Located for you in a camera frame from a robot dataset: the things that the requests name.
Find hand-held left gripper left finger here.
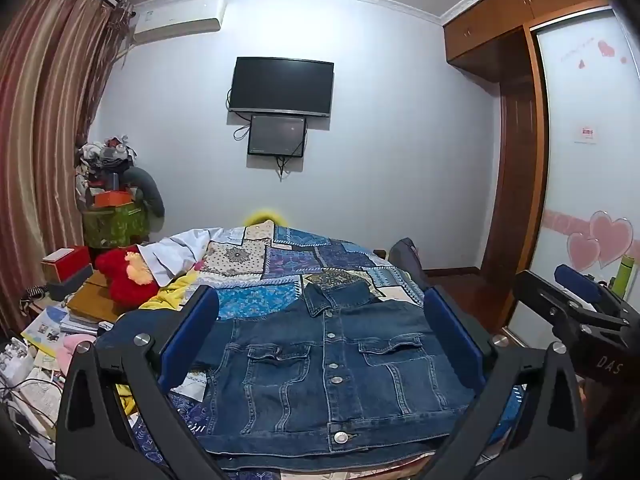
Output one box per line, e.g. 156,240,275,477
55,285,226,480

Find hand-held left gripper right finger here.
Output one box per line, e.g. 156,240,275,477
422,287,589,480

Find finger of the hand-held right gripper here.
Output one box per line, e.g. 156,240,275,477
554,264,640,328
512,270,601,356

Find blue denim jacket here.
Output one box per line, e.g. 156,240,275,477
95,280,506,473

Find pile of mixed clothes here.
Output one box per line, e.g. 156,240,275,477
75,135,138,196

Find yellow cloth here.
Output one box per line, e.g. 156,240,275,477
140,272,201,311

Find green bottle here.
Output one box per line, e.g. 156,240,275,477
614,255,636,296

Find white cloth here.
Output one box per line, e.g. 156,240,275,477
137,227,226,286

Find red plush toy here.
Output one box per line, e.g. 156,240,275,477
95,247,156,306

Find brown wooden box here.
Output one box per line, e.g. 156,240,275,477
67,270,126,323

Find blue patchwork bedspread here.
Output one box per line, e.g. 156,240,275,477
115,222,526,480

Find white heart-print sliding door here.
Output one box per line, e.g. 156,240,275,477
505,7,640,348

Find pink soft item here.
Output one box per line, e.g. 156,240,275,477
55,335,96,376

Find grey box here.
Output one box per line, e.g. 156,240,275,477
46,265,96,302

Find green covered cabinet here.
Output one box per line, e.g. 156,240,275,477
82,200,151,251

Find yellow plush item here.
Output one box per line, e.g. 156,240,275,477
242,210,288,228

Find red box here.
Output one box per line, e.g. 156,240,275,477
41,245,93,283

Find grey neck pillow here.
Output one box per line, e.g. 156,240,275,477
122,165,166,221

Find printed magazine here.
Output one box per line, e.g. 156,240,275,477
20,307,71,346

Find orange box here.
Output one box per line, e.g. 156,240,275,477
94,190,132,208

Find striped brown curtain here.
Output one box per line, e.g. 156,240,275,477
0,0,136,341

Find brown wooden wardrobe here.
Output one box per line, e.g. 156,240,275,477
442,0,623,336

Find white air conditioner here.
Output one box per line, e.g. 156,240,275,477
131,0,227,46

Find small black wall monitor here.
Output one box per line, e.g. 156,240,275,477
247,114,307,158

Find black wall television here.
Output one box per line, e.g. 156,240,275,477
227,56,335,118

